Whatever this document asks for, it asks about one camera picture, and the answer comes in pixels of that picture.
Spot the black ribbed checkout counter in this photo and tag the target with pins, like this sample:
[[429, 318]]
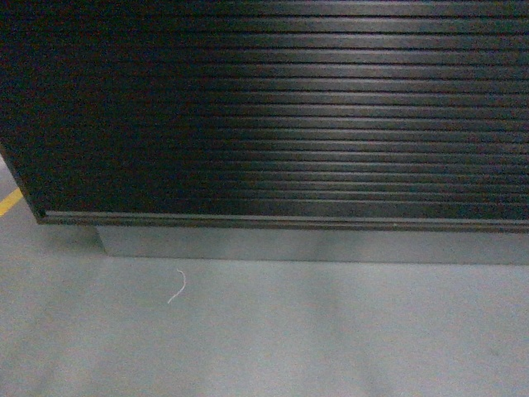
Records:
[[362, 131]]

